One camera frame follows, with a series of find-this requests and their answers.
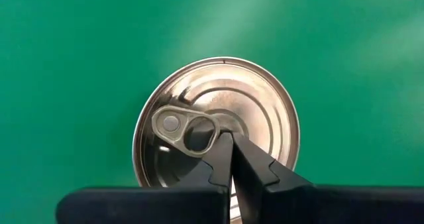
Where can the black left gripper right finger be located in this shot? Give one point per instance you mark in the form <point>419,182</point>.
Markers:
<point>314,206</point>

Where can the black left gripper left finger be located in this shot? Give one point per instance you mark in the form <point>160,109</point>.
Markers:
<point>149,206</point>

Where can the gold lid seafood can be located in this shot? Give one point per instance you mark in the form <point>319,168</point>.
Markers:
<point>251,94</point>

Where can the green table mat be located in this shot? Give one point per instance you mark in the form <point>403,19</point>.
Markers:
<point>66,68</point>

